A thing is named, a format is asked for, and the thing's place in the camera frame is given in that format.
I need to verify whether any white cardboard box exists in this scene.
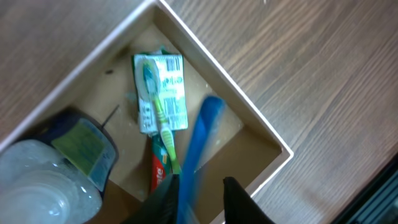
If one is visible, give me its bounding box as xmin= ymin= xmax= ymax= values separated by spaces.
xmin=1 ymin=1 xmax=293 ymax=223

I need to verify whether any green white toothbrush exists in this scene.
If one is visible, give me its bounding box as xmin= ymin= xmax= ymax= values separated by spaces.
xmin=142 ymin=59 xmax=182 ymax=174

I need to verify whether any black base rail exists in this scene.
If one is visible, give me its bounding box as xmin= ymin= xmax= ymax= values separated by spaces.
xmin=331 ymin=156 xmax=397 ymax=224

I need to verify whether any green white soap box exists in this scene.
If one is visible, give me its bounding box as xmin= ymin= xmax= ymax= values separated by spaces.
xmin=131 ymin=49 xmax=188 ymax=134

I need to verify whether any Colgate toothpaste tube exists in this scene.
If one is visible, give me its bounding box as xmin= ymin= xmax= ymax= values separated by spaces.
xmin=150 ymin=134 xmax=172 ymax=193

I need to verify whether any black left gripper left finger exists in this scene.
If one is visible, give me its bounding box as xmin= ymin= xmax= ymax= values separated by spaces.
xmin=122 ymin=174 xmax=180 ymax=224

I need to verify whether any clear pump bottle dark liquid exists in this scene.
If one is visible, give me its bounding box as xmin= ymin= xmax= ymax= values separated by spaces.
xmin=1 ymin=108 xmax=119 ymax=223

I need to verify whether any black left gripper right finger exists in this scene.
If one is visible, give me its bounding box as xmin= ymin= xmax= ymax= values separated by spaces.
xmin=223 ymin=177 xmax=274 ymax=224

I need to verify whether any blue disposable razor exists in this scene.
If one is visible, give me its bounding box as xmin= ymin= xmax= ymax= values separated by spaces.
xmin=176 ymin=96 xmax=225 ymax=224

